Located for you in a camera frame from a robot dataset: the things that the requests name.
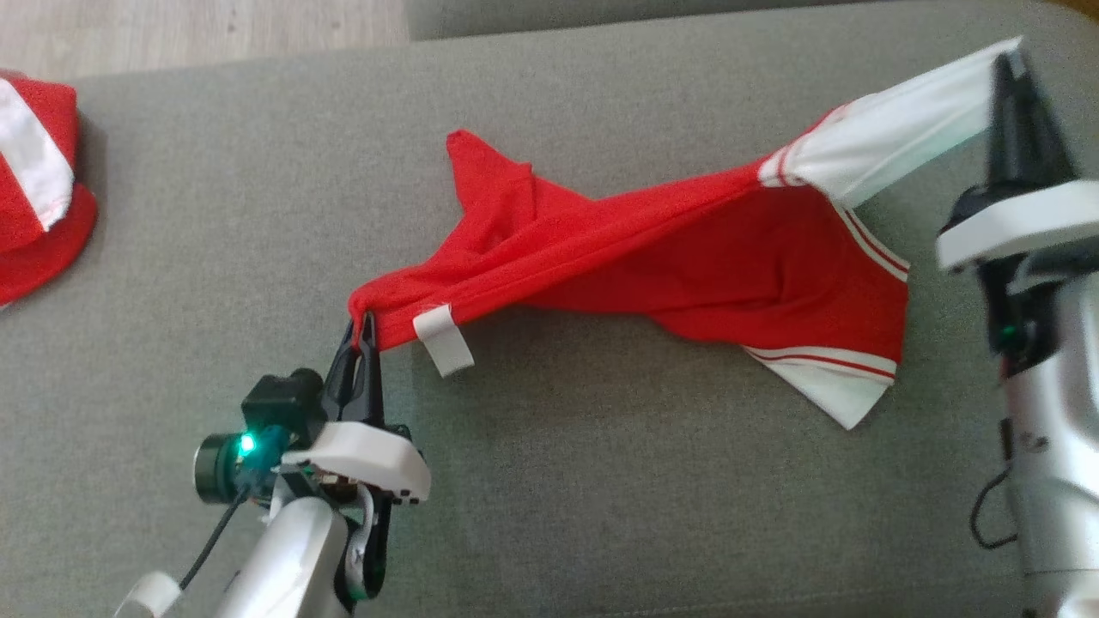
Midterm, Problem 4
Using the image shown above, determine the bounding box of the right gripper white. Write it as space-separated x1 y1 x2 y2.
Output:
936 53 1099 370

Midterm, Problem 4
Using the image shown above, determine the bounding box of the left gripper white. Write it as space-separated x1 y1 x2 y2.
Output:
279 312 432 507

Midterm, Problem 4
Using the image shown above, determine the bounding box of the red garment with white band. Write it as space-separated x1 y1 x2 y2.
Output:
0 70 98 308

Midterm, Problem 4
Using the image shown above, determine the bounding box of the red garment white striped trim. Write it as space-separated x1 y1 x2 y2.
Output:
348 36 1023 430

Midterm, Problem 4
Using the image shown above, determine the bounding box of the large grey sofa seat cushion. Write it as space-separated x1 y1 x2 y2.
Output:
0 0 1099 618

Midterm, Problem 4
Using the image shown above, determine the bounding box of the small grey sofa cushion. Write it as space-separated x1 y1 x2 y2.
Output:
405 0 868 42

